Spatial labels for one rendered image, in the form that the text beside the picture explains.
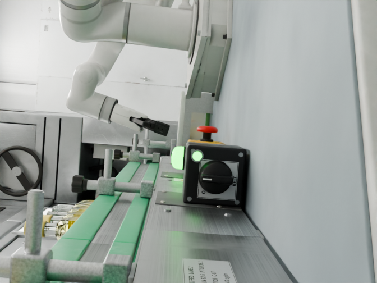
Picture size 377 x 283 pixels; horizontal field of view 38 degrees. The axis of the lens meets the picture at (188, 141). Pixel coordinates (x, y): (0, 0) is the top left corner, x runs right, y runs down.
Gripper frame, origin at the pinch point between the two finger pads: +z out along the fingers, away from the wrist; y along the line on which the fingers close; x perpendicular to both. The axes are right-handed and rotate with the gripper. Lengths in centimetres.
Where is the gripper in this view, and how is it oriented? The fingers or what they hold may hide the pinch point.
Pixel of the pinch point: (162, 128)
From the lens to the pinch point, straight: 159.7
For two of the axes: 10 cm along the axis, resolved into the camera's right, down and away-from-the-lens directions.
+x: 3.3, -9.4, -0.7
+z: 9.4, 3.3, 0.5
